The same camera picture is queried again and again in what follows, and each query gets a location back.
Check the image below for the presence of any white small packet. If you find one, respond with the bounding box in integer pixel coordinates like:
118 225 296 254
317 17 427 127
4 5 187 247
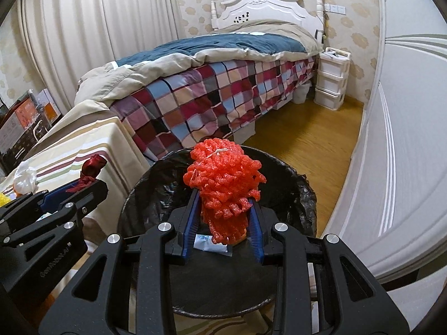
194 234 234 256

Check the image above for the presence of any blue and beige duvet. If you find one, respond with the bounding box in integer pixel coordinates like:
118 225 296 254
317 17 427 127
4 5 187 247
75 21 324 109

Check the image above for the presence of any white metal frame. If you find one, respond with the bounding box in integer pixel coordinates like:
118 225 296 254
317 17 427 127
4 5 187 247
32 120 47 145

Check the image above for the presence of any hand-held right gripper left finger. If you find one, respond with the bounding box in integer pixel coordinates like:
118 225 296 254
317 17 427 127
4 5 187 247
40 188 204 335

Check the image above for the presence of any red foam fruit net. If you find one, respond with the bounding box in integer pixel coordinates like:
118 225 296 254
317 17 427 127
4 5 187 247
183 139 263 245

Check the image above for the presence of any white plastic drawer unit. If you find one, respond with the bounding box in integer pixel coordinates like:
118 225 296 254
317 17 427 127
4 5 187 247
313 47 351 111

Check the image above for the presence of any white curtain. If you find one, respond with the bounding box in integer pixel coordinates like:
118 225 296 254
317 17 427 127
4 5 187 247
17 0 182 112

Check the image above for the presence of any white wardrobe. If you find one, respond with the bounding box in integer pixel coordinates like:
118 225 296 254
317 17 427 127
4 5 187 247
323 0 447 287

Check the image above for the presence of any orange printed box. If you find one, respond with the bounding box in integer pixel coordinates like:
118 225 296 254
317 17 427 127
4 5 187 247
0 91 39 154

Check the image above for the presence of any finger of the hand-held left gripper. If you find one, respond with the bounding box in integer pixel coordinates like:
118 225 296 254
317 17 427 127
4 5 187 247
0 180 109 249
0 181 84 230

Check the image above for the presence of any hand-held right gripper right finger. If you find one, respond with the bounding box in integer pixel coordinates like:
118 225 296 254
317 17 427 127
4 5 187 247
244 199 411 335

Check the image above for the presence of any white and orange box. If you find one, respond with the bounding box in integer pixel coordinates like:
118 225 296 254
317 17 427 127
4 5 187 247
35 89 63 123

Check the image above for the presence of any small white wastebasket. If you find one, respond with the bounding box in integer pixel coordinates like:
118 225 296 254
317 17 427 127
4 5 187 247
293 83 311 104

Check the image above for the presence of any red wrapper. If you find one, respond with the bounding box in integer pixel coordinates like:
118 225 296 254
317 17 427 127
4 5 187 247
68 154 108 193

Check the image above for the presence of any trash bin with black bag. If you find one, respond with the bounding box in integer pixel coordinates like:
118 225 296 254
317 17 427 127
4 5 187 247
117 145 318 318

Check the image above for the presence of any crumpled white tissue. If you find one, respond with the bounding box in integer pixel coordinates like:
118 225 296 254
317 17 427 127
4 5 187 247
13 162 38 196

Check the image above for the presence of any plaid bedsheet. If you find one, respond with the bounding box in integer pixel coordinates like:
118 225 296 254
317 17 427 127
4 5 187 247
110 54 320 163

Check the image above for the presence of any white wooden bed frame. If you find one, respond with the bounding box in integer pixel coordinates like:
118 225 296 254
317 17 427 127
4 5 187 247
210 0 327 145

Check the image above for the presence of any hanging cable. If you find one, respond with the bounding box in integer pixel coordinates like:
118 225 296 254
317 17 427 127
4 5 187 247
316 7 329 42

